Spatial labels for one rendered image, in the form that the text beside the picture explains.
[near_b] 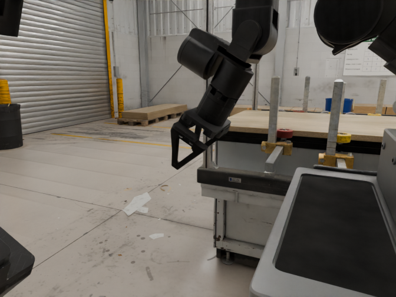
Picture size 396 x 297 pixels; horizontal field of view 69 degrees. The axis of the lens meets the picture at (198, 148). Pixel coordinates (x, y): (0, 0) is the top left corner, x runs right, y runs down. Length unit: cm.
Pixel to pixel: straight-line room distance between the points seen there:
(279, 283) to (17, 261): 16
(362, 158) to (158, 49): 876
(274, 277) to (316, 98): 833
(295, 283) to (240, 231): 167
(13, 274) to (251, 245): 170
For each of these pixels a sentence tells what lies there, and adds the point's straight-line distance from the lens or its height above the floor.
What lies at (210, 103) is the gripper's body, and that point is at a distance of 49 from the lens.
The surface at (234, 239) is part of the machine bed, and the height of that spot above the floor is 17.
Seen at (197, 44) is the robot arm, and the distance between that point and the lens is 50.
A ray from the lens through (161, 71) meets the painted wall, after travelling 980.
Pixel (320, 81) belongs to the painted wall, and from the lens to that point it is 847.
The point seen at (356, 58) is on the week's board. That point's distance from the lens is 849.
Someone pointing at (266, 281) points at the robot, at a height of 104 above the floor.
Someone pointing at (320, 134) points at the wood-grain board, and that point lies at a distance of 149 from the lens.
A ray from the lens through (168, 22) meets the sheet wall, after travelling 980.
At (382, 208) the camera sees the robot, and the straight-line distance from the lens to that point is 31.
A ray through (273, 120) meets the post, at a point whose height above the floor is 97.
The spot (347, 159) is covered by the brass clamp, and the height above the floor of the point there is 82.
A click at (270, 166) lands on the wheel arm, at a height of 84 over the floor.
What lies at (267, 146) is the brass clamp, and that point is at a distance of 135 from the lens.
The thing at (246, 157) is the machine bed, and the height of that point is 72.
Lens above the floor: 116
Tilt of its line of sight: 14 degrees down
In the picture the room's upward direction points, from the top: straight up
